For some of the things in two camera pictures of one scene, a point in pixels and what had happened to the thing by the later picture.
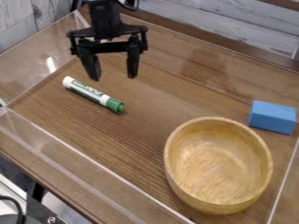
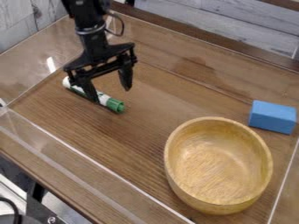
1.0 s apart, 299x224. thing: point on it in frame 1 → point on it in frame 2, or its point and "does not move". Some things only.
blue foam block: x=273 y=116 does not move
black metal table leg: x=38 y=192 does not move
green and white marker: x=93 y=94 does not move
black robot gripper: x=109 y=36 → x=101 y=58
